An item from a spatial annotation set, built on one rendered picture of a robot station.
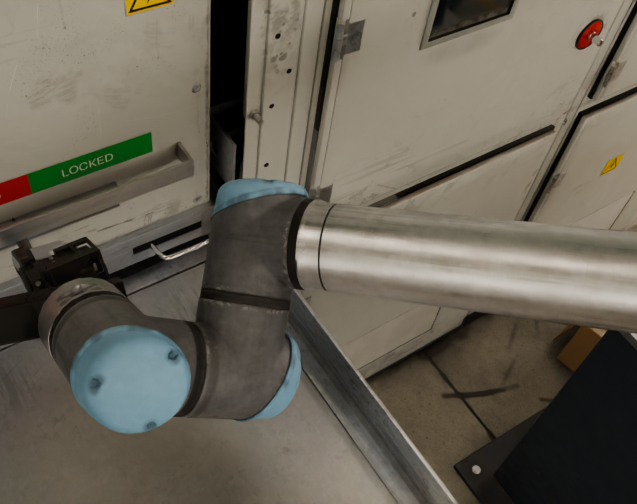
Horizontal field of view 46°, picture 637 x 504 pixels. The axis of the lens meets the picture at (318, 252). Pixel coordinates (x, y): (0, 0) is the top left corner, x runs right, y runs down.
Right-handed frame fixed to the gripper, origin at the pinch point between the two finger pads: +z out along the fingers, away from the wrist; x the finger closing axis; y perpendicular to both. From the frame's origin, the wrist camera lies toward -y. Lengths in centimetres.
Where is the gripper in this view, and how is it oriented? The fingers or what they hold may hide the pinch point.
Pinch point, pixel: (17, 263)
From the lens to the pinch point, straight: 98.4
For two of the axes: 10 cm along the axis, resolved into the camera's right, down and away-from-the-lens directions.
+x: -1.8, -8.8, -4.5
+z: -5.4, -3.0, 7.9
